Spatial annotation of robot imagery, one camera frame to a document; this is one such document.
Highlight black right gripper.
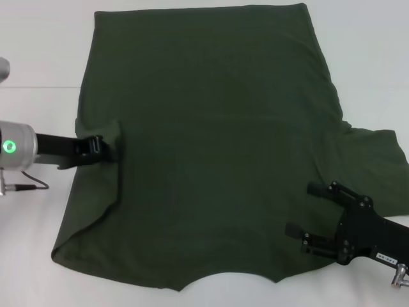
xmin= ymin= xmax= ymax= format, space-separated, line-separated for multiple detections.
xmin=285 ymin=180 xmax=409 ymax=267

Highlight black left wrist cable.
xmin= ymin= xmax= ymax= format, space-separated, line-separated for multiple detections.
xmin=5 ymin=171 xmax=49 ymax=192

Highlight dark green t-shirt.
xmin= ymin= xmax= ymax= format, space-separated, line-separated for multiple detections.
xmin=50 ymin=2 xmax=405 ymax=292

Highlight silver right wrist cable plug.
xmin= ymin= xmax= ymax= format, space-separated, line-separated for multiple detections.
xmin=389 ymin=264 xmax=409 ymax=288

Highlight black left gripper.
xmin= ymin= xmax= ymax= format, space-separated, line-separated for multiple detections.
xmin=35 ymin=132 xmax=118 ymax=171

